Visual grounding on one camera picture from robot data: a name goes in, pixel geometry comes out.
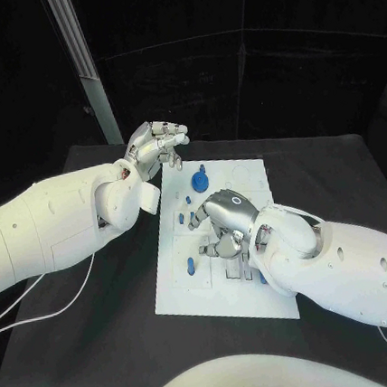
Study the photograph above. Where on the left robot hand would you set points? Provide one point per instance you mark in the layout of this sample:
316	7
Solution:
148	147

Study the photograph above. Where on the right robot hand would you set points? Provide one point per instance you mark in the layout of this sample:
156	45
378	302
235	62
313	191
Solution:
229	209

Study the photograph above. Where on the blue long cylinder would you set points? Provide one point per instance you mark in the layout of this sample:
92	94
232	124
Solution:
262	277

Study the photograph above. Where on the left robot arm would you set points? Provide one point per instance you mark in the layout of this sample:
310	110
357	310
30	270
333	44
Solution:
47	225

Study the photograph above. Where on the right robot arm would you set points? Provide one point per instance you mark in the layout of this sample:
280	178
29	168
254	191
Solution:
344	281

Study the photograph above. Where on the white task board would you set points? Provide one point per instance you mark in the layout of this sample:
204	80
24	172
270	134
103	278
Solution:
193	299

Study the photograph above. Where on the blue gear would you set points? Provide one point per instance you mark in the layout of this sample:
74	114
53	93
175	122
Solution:
200	183

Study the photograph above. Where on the blue long peg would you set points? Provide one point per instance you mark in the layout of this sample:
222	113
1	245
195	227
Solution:
191	267

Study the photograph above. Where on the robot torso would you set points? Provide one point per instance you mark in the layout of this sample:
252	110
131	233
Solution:
254	380

